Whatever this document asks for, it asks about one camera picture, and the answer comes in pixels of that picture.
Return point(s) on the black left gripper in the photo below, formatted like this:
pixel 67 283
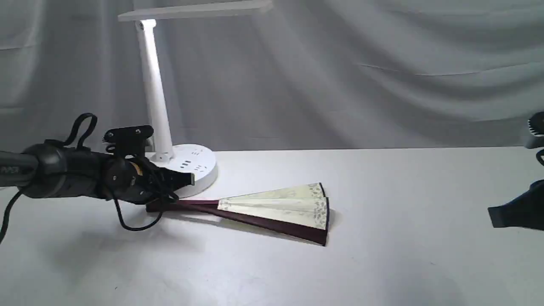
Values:
pixel 139 181

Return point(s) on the cream paper folding fan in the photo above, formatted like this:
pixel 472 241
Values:
pixel 300 212

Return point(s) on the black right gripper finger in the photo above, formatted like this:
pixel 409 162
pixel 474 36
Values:
pixel 525 211

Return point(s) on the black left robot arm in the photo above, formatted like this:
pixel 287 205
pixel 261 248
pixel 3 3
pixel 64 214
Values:
pixel 44 171

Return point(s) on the grey backdrop curtain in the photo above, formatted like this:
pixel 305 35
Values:
pixel 306 74

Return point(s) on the white desk lamp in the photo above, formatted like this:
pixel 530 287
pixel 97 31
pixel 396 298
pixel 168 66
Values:
pixel 188 158

